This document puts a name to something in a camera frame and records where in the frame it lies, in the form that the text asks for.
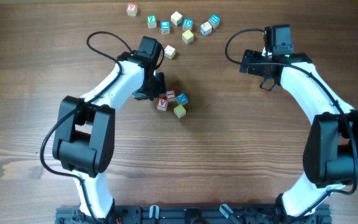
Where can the red Y letter block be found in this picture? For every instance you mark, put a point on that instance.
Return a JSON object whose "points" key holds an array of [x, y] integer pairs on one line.
{"points": [[132, 9]]}

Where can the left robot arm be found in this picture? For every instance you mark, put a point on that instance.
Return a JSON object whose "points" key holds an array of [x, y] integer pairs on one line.
{"points": [[85, 130]]}

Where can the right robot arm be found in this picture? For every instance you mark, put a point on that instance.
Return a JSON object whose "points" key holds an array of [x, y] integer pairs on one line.
{"points": [[330, 158]]}

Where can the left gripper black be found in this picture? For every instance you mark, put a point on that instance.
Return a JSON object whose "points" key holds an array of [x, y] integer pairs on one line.
{"points": [[161, 88]]}

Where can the red A letter block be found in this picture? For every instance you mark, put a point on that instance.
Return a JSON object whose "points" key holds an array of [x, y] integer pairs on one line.
{"points": [[162, 104]]}

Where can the green Z letter block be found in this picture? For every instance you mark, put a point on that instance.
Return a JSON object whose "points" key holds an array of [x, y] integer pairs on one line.
{"points": [[151, 21]]}

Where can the blue D letter block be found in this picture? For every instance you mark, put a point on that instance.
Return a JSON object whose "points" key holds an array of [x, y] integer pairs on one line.
{"points": [[187, 24]]}

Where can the red I block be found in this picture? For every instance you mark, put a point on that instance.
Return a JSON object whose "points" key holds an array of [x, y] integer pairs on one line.
{"points": [[171, 96]]}

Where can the blue X letter block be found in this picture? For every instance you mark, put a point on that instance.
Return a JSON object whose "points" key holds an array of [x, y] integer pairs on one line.
{"points": [[182, 99]]}

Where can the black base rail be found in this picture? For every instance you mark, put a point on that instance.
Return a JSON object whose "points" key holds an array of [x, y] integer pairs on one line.
{"points": [[253, 213]]}

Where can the yellow block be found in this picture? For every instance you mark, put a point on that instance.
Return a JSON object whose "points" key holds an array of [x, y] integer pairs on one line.
{"points": [[179, 111], [187, 36], [169, 52]]}

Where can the white green picture block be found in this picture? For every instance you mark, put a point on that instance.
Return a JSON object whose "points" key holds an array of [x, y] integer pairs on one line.
{"points": [[176, 18]]}

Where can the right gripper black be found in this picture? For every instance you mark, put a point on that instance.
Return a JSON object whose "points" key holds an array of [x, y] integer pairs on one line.
{"points": [[255, 56]]}

